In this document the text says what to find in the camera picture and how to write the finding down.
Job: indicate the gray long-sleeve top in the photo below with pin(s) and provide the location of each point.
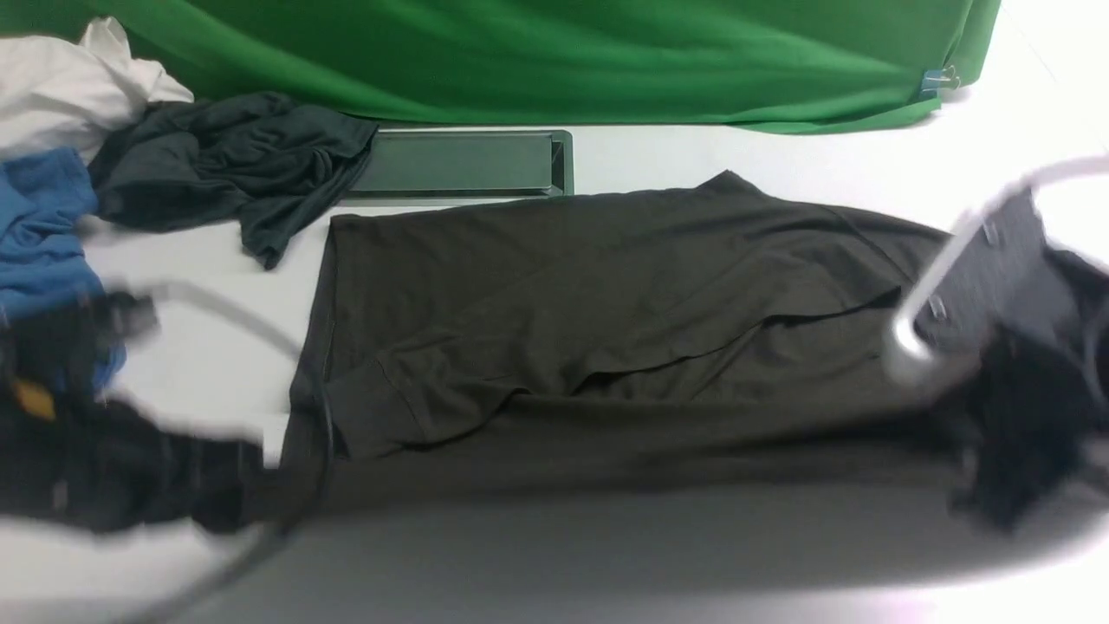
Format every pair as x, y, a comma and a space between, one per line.
657, 338

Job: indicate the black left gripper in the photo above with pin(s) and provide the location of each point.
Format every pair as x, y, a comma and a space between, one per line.
120, 470

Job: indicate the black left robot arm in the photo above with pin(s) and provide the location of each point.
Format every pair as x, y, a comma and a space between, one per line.
32, 443

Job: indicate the dark teal crumpled garment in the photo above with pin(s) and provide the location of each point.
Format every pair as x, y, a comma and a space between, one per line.
265, 161

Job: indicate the blue garment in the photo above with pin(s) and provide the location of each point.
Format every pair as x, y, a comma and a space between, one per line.
43, 234

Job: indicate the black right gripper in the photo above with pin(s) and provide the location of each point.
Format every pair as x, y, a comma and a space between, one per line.
1040, 397

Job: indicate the white crumpled garment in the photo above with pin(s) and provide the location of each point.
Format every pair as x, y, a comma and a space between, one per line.
55, 93

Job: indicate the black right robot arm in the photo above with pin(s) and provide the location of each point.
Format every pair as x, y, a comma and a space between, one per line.
968, 285

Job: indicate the gray table cable tray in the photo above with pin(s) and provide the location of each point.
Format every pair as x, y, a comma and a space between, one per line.
439, 166

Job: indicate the green backdrop cloth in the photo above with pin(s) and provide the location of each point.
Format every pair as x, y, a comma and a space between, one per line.
785, 67

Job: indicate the blue binder clip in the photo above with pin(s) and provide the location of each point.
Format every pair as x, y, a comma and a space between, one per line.
934, 82

